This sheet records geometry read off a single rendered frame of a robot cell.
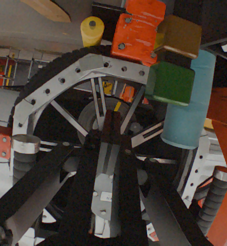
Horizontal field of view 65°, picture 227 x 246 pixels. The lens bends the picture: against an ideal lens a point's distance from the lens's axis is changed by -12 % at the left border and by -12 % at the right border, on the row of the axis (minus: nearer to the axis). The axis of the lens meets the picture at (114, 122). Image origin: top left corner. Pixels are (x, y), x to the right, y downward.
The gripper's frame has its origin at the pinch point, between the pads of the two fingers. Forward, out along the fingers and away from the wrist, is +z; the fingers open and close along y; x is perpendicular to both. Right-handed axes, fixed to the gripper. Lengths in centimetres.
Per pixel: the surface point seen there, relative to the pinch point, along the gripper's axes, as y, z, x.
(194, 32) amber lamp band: 6.2, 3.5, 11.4
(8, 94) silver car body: -49, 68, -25
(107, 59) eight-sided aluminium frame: -2.5, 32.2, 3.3
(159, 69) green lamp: 3.3, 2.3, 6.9
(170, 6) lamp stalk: 3.6, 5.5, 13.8
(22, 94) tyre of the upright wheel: -25.1, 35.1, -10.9
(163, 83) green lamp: 3.9, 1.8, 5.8
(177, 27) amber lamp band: 4.3, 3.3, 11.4
